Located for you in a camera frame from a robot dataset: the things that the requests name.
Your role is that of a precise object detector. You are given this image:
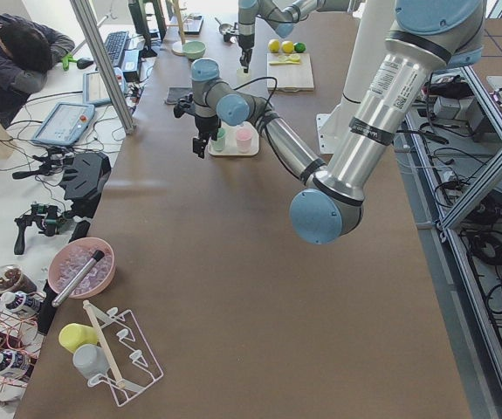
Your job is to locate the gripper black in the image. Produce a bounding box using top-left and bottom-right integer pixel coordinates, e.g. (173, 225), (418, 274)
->
(173, 93), (221, 159)
(238, 38), (254, 72)

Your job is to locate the mint green cup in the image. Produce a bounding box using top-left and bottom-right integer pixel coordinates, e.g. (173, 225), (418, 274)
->
(211, 127), (225, 153)

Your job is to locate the white cup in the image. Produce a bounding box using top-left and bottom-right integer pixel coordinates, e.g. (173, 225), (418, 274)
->
(236, 67), (252, 86)

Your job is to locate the pink cup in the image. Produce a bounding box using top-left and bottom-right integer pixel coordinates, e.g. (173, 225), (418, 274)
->
(235, 127), (252, 153)

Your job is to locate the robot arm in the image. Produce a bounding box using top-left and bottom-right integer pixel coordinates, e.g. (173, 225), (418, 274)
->
(174, 1), (485, 244)
(237, 0), (361, 73)

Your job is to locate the white tray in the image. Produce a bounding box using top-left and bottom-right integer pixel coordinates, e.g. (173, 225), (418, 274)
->
(207, 131), (259, 157)

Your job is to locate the steel scoop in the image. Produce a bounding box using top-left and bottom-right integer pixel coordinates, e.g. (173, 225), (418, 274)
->
(215, 17), (238, 44)

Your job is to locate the yellow lemon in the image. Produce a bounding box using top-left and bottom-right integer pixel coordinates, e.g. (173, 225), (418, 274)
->
(280, 40), (294, 54)
(268, 39), (280, 53)

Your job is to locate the yellow plastic knife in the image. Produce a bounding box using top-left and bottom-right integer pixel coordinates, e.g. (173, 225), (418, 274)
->
(268, 60), (301, 65)

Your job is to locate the grey folded cloth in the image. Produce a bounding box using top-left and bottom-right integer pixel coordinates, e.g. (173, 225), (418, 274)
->
(164, 87), (192, 106)

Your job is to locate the bamboo cutting board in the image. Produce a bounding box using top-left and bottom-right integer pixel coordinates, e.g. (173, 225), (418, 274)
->
(266, 52), (315, 93)

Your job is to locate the mint green bowl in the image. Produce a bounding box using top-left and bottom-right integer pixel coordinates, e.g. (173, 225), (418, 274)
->
(182, 40), (206, 60)

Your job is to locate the green lime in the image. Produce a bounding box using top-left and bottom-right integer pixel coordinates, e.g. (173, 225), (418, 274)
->
(293, 42), (306, 53)

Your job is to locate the wooden cup stand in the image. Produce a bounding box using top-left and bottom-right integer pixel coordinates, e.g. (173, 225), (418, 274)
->
(166, 0), (194, 56)

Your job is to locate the black monitor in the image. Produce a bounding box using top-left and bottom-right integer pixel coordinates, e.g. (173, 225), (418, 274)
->
(127, 0), (167, 58)

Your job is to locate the blue teach pendant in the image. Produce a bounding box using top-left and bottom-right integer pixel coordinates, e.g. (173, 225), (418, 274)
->
(82, 67), (127, 106)
(31, 102), (95, 147)

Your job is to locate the black keyboard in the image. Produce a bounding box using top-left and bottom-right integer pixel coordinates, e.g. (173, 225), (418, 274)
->
(104, 31), (129, 67)

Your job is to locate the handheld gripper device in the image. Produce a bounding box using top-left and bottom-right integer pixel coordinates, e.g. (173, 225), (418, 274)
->
(14, 203), (73, 255)
(11, 147), (74, 180)

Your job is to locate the steel muddler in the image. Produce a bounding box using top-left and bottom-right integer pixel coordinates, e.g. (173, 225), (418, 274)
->
(52, 250), (105, 307)

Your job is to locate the pink bowl with ice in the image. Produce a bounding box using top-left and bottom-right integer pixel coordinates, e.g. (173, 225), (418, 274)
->
(48, 237), (117, 299)

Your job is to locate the sleeping person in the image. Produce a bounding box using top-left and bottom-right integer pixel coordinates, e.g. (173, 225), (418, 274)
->
(0, 13), (75, 128)

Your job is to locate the yellow cup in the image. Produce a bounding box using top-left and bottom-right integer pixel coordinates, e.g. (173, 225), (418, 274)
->
(58, 323), (99, 354)

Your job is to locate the iced coffee cup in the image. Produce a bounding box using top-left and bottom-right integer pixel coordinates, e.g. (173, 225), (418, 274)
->
(0, 264), (37, 294)

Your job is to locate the grey cup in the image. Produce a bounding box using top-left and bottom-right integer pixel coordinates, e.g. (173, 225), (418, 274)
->
(72, 344), (110, 380)

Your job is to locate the white wire rack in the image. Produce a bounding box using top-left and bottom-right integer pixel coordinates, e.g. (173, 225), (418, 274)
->
(83, 300), (164, 408)

